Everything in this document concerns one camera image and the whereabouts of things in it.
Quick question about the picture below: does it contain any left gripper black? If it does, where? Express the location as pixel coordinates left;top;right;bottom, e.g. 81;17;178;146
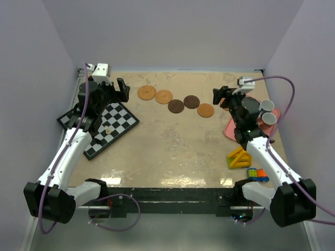
96;78;130;114

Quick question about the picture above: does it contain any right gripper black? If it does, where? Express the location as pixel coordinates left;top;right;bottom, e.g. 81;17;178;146
212;87;247;128

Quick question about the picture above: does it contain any light orange wooden coaster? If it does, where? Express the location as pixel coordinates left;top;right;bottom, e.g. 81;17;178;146
197;103;215;118

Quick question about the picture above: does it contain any scalloped light cork coaster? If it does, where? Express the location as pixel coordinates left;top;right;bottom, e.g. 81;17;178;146
137;85;157;100

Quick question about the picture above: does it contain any round light cork coaster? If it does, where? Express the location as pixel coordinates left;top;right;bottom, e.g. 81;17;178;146
155;90;173;104

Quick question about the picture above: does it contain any dark brown wooden coaster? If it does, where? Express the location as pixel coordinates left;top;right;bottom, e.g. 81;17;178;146
167;99;185;113

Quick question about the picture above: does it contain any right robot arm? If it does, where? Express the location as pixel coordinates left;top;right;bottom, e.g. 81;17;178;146
213;86;316;227

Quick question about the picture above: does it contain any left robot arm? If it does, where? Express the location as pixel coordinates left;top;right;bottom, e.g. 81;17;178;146
24;77;130;224

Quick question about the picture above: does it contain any grey white cup upper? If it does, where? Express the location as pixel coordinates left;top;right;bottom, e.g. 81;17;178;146
259;100;275;112

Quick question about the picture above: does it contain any grey white cup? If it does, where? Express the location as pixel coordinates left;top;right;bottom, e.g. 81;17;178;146
261;112;277;127
259;100;275;112

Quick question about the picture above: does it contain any grey white cup lower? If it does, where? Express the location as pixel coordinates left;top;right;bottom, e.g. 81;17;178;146
261;112;277;127

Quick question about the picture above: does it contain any black white chessboard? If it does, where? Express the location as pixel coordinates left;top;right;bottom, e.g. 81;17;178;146
57;103;139;161

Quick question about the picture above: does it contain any pink tray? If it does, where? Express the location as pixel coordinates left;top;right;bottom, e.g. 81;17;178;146
224;96;281;143

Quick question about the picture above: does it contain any beige chess pawn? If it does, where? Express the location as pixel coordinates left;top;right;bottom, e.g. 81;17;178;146
105;126;111;134

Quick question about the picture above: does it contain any yellow green wooden block toy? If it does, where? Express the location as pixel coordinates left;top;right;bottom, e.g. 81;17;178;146
227;146;252;169

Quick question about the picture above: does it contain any orange blue toy car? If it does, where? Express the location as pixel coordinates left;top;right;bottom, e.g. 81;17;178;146
247;168;270;182

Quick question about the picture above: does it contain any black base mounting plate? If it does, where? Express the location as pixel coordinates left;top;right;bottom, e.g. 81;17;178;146
86;186;264;218

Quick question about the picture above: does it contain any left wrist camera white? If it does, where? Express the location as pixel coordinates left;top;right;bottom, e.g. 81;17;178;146
86;63;111;85

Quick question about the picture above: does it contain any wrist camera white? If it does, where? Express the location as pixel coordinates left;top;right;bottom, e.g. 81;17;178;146
232;76;255;95
86;63;111;85

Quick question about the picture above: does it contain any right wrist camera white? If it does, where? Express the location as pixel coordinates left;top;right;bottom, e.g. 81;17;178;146
232;76;255;95

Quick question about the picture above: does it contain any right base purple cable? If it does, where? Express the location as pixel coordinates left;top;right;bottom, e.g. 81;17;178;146
234;206;266;225

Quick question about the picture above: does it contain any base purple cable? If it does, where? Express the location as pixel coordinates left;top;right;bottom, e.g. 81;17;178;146
87;193;141;232
234;206;266;225

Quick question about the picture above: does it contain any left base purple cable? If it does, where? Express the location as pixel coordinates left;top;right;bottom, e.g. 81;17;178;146
87;193;141;232

